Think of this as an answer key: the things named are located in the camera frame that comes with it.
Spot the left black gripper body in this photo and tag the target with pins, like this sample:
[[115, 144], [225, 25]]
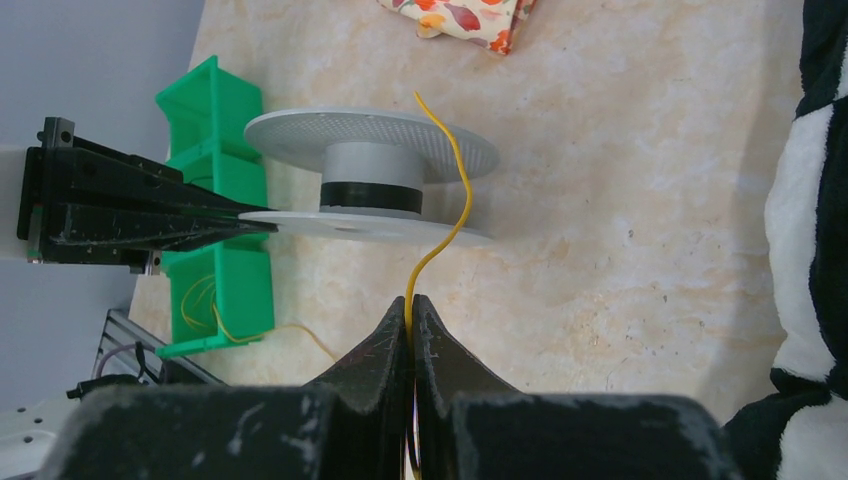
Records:
[[41, 216]]

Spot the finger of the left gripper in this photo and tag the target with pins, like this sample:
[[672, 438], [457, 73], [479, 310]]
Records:
[[112, 236], [103, 177]]

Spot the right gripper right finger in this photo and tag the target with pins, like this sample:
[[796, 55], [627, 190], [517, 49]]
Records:
[[475, 425]]

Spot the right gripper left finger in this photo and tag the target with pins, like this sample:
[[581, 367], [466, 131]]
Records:
[[347, 423]]

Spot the grey plastic cable spool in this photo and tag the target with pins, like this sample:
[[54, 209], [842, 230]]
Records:
[[374, 166]]

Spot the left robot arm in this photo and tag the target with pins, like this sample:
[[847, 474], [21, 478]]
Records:
[[69, 200]]

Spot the green plastic compartment bin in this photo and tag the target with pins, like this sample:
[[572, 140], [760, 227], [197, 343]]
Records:
[[221, 294]]

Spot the black white checkered pillow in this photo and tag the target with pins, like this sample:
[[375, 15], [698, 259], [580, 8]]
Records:
[[800, 430]]

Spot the floral orange cloth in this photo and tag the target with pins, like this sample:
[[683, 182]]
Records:
[[488, 24]]

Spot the aluminium frame rail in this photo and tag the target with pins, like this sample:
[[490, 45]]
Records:
[[118, 329]]

